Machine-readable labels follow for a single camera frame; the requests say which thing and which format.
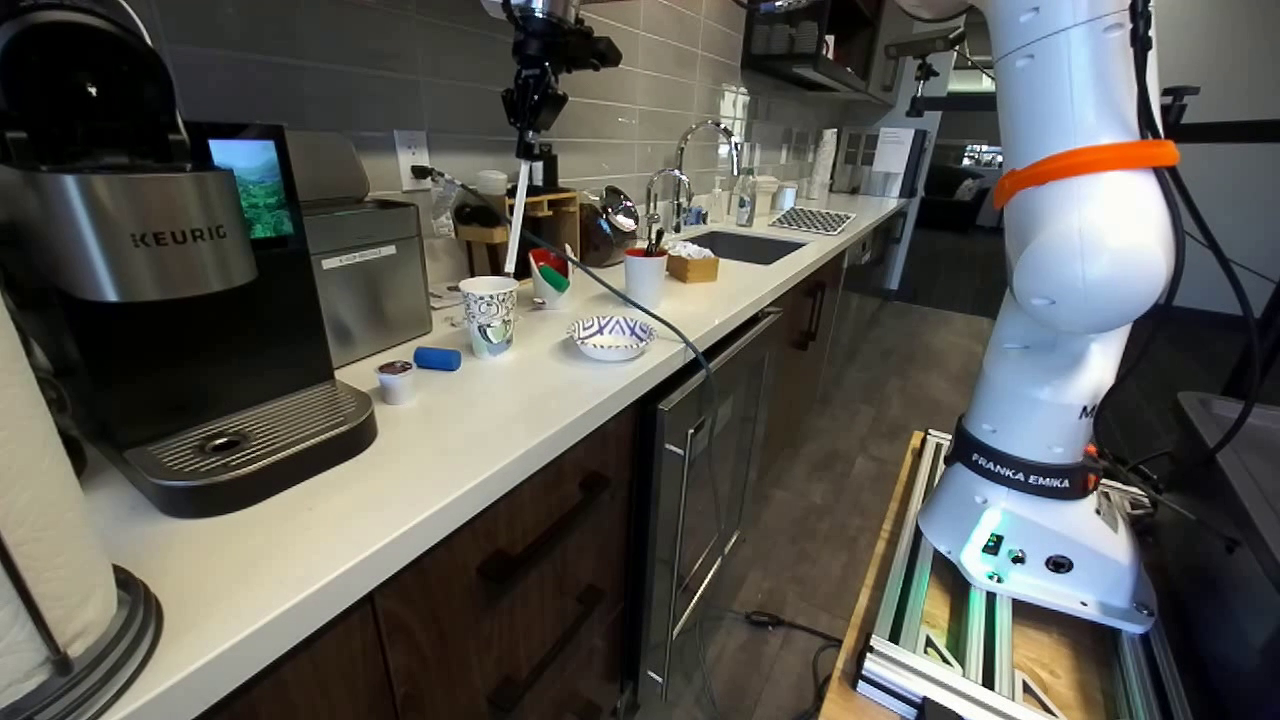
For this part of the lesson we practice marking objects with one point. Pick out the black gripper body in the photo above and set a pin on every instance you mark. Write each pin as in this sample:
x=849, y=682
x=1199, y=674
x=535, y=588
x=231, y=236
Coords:
x=536, y=96

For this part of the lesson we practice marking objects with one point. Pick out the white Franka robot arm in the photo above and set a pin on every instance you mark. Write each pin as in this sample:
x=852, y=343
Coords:
x=1064, y=267

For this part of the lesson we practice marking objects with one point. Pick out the dark steel kettle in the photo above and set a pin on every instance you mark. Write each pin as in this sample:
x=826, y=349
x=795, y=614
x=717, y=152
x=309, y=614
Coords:
x=609, y=233

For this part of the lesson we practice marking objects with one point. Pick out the wooden counter rack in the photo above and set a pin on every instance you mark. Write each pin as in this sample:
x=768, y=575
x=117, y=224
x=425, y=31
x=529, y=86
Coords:
x=487, y=244

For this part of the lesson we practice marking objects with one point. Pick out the green white snack packet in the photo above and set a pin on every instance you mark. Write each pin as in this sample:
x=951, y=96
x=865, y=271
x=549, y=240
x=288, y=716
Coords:
x=549, y=272

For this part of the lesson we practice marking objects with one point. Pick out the chrome sink faucet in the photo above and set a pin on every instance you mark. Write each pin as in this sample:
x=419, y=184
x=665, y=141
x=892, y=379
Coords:
x=680, y=164

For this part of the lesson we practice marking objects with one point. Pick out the white mug red inside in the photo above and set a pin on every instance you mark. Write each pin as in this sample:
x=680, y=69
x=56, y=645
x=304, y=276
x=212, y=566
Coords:
x=646, y=276

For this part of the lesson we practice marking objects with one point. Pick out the blue patterned paper bowl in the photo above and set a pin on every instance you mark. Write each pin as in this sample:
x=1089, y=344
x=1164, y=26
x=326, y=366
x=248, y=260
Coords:
x=609, y=339

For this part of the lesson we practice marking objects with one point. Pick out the stainless steel box appliance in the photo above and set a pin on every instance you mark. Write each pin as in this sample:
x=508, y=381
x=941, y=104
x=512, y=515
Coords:
x=374, y=282

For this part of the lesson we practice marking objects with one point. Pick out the dark kitchen sink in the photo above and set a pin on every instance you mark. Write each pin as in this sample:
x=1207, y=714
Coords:
x=744, y=244

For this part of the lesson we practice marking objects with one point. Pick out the small blue object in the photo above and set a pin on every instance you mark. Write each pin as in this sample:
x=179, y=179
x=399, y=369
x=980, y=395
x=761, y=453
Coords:
x=437, y=356

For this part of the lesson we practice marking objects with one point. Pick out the small coffee pod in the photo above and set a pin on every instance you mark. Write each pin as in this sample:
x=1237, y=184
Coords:
x=392, y=387

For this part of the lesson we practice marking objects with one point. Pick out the grey drying mat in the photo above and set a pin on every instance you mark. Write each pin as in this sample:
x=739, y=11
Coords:
x=815, y=222

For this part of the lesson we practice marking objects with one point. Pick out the stainless steel dishwasher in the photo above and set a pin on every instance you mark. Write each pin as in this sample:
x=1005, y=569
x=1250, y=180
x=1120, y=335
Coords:
x=704, y=507

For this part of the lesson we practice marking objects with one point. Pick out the black Keurig coffee maker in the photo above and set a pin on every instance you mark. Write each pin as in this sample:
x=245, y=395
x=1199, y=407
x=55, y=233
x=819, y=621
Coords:
x=163, y=292

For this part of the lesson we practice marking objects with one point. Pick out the dark wood base cabinet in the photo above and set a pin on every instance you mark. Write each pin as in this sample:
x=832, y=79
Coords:
x=441, y=602

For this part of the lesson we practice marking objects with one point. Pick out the white paper towel roll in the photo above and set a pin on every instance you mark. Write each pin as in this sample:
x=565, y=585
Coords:
x=43, y=507

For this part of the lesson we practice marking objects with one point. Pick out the wooden aluminium robot stand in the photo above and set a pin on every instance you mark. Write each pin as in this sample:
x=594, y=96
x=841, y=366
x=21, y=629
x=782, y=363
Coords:
x=933, y=640

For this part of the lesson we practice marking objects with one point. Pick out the grey paper towel holder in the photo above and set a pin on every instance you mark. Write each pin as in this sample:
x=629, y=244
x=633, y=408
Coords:
x=127, y=640

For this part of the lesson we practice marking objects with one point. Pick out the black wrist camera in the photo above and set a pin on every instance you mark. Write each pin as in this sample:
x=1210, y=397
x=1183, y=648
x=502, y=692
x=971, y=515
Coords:
x=594, y=55

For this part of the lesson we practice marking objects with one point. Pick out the white wall outlet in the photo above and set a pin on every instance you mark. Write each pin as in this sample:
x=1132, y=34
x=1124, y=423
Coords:
x=409, y=156

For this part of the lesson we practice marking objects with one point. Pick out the dark wall shelf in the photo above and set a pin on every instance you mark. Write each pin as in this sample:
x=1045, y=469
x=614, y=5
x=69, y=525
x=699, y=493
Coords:
x=815, y=44

